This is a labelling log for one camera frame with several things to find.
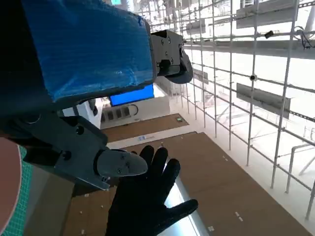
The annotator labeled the bare left robot hand, blue tape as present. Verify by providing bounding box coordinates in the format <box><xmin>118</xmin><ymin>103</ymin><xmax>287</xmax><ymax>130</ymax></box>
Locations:
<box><xmin>0</xmin><ymin>0</ymin><xmax>194</xmax><ymax>192</ymax></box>

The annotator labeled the gray hanging panel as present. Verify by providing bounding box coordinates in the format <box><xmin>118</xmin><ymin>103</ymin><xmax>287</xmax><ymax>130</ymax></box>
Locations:
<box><xmin>236</xmin><ymin>83</ymin><xmax>295</xmax><ymax>119</ymax></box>
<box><xmin>235</xmin><ymin>0</ymin><xmax>299</xmax><ymax>30</ymax></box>

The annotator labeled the green cutting mat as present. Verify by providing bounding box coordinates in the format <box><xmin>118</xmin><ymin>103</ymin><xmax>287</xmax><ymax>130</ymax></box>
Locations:
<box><xmin>3</xmin><ymin>146</ymin><xmax>34</xmax><ymax>236</ymax></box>

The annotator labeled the pink bowl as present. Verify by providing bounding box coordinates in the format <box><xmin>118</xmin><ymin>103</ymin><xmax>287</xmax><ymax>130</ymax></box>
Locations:
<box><xmin>0</xmin><ymin>137</ymin><xmax>23</xmax><ymax>236</ymax></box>

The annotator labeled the blue screen monitor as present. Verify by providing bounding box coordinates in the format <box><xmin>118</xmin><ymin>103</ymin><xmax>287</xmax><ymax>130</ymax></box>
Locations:
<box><xmin>109</xmin><ymin>83</ymin><xmax>155</xmax><ymax>107</ymax></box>

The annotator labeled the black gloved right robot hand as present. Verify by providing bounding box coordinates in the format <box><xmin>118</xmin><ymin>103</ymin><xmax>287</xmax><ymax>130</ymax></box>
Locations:
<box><xmin>105</xmin><ymin>145</ymin><xmax>199</xmax><ymax>236</ymax></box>

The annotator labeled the white metal grid frame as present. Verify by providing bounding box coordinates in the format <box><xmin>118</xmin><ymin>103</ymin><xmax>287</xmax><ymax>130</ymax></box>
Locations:
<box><xmin>135</xmin><ymin>0</ymin><xmax>315</xmax><ymax>222</ymax></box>

